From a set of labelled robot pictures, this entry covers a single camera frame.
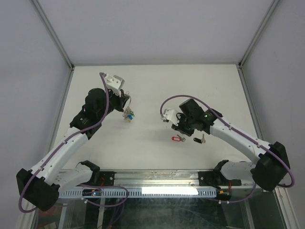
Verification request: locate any black tag with key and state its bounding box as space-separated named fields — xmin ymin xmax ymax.
xmin=193 ymin=134 xmax=206 ymax=144

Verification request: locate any red tag with keys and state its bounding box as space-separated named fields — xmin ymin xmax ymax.
xmin=172 ymin=135 xmax=186 ymax=142

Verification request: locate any right aluminium frame post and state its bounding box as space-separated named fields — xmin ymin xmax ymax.
xmin=238 ymin=0 xmax=282 ymax=68

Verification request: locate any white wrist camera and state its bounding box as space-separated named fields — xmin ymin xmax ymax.
xmin=104 ymin=73 xmax=125 ymax=97
xmin=161 ymin=108 xmax=180 ymax=126

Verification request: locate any white slotted cable duct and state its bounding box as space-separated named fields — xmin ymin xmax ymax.
xmin=60 ymin=187 xmax=216 ymax=198

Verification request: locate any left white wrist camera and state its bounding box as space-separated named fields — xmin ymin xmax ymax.
xmin=104 ymin=73 xmax=125 ymax=97

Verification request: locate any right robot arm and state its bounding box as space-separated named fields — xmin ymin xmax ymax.
xmin=163 ymin=98 xmax=290 ymax=191

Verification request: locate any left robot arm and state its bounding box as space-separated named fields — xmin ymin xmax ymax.
xmin=16 ymin=88 xmax=130 ymax=213

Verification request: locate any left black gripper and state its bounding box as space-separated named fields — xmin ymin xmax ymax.
xmin=98 ymin=86 xmax=129 ymax=120

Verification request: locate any large keyring with keys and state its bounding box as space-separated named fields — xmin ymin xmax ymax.
xmin=122 ymin=91 xmax=135 ymax=123

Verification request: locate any left aluminium frame post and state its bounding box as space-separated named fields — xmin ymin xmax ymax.
xmin=30 ymin=0 xmax=75 ymax=70

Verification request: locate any aluminium mounting rail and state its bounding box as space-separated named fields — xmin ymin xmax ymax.
xmin=57 ymin=168 xmax=286 ymax=190

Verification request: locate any aluminium frame post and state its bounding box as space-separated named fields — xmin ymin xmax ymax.
xmin=30 ymin=0 xmax=75 ymax=70
xmin=238 ymin=0 xmax=282 ymax=68

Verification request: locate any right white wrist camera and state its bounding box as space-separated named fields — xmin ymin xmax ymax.
xmin=161 ymin=108 xmax=180 ymax=126

